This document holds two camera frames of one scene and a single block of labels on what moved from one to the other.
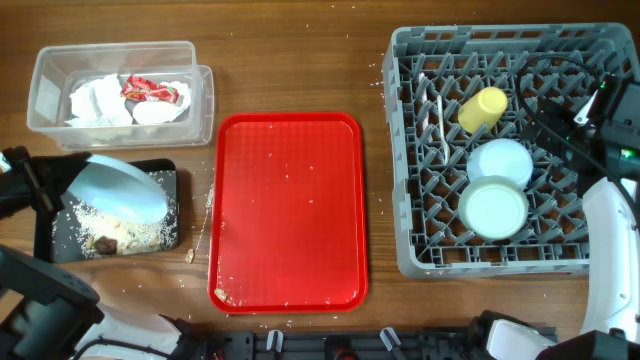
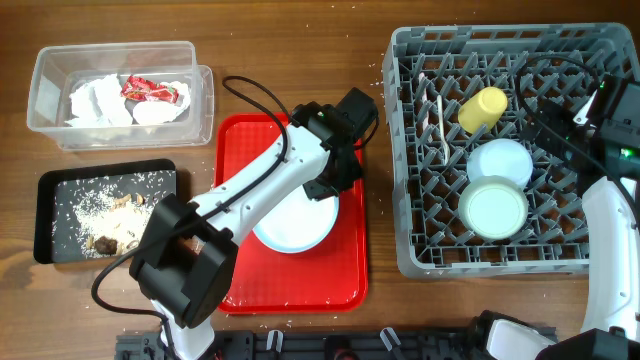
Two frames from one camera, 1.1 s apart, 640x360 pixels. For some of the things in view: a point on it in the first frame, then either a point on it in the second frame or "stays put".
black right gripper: (561, 116) stays put
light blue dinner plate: (119, 190) -> (297, 223)
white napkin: (101, 101) stays put
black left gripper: (41, 172) -> (318, 189)
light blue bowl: (500, 157) stays put
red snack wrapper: (140, 89) stays put
